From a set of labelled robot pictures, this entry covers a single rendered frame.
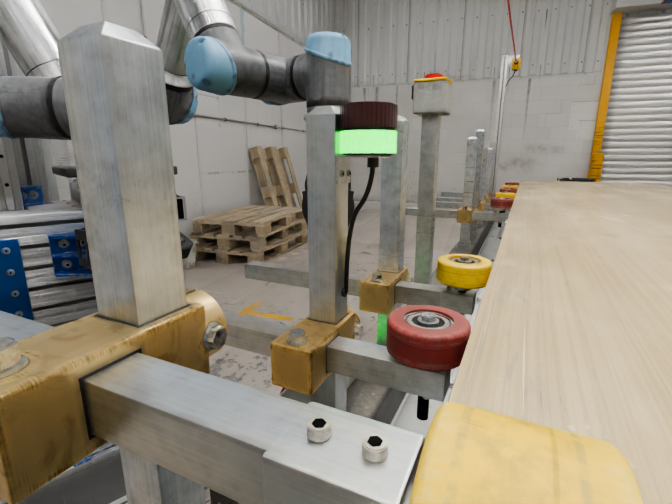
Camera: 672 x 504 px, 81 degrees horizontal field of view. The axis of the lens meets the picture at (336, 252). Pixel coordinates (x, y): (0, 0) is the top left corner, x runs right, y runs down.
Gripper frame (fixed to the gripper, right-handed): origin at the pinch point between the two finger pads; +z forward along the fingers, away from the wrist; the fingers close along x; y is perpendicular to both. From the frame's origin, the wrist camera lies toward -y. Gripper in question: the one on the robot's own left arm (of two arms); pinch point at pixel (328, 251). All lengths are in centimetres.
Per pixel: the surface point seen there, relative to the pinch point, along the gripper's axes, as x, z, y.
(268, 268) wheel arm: 12.0, 4.4, 3.5
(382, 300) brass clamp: -9.6, 5.8, -8.1
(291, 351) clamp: 0.3, 3.0, -31.2
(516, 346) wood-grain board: -20.5, -0.3, -34.7
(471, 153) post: -45, -17, 93
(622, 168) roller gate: -434, 5, 667
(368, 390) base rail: -7.6, 19.7, -11.9
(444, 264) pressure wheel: -18.6, -0.7, -9.4
